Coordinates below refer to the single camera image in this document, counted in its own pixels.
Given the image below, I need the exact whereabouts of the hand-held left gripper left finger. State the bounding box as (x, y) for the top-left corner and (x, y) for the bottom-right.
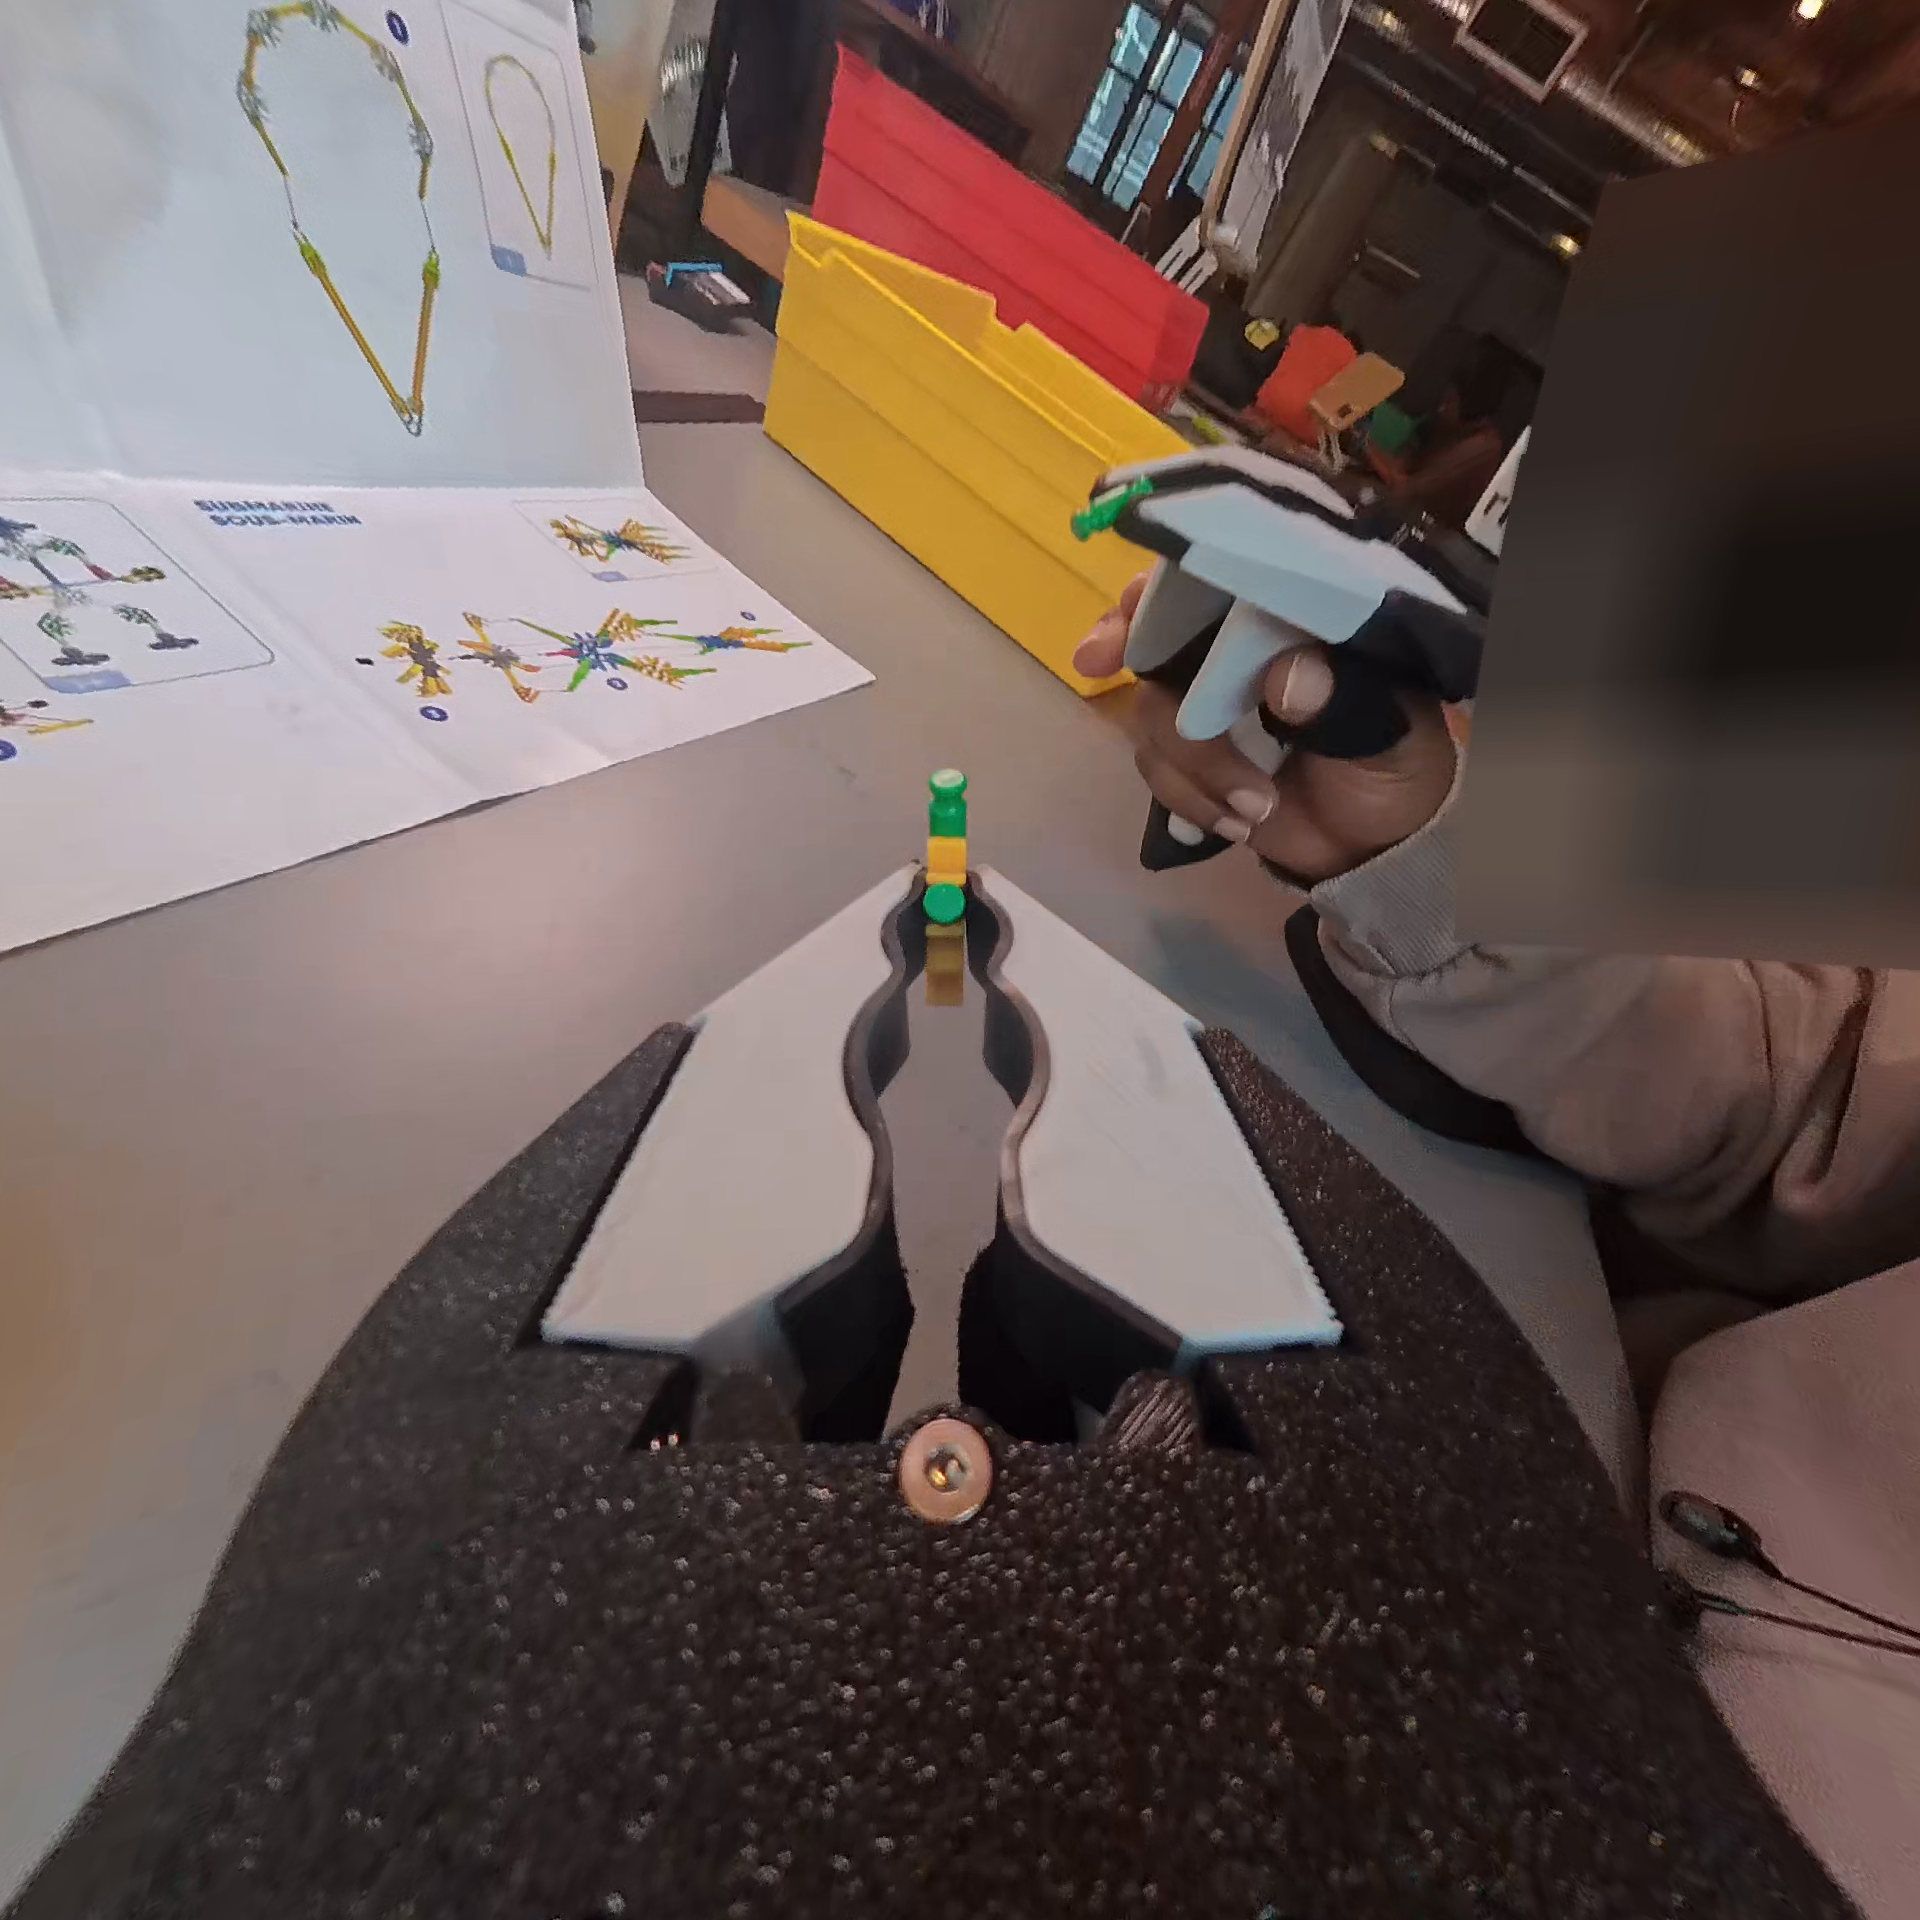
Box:
(541, 862), (926, 1425)

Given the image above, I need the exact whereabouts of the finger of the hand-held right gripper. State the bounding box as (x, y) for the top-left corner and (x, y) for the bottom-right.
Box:
(1093, 444), (1358, 677)
(1117, 481), (1468, 746)

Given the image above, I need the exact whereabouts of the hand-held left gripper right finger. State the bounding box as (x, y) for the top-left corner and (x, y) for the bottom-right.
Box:
(958, 868), (1346, 1425)

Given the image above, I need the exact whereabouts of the yellow plastic bin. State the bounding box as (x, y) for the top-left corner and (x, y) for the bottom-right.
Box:
(766, 210), (1201, 698)

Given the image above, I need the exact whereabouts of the toy construction model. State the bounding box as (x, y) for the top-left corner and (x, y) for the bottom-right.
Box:
(917, 769), (978, 1008)

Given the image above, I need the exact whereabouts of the person's right forearm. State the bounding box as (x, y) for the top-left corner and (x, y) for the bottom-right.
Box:
(1304, 819), (1920, 1305)

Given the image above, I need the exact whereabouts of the grey desk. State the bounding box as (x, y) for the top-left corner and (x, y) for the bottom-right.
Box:
(0, 271), (1652, 1876)

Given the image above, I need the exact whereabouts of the person's right hand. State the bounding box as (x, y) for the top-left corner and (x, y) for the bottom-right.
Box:
(1072, 577), (1461, 887)

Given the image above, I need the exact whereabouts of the orange chair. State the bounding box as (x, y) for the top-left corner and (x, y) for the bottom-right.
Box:
(1255, 320), (1358, 437)

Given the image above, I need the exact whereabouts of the black padded cushion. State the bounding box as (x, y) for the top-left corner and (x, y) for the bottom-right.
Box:
(1284, 907), (1545, 1156)

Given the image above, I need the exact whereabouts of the stack of red bins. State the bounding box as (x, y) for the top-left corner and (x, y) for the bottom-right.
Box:
(810, 43), (1213, 409)

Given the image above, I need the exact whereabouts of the white hanging banner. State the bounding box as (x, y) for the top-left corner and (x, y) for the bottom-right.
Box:
(1198, 0), (1351, 282)

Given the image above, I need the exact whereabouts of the dark paned window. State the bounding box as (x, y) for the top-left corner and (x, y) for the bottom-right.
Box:
(1066, 0), (1247, 210)

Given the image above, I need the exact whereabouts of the toy instruction sheet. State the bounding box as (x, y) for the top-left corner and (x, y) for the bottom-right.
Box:
(0, 0), (876, 954)

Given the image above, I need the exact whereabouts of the person's beige hoodie torso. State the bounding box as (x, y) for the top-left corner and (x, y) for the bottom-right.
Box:
(1649, 1259), (1920, 1920)

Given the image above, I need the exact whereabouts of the silver ventilation duct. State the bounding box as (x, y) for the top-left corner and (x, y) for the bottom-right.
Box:
(1350, 0), (1712, 168)

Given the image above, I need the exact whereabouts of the black hoodie drawstring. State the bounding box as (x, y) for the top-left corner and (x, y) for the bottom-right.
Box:
(1655, 1492), (1920, 1659)

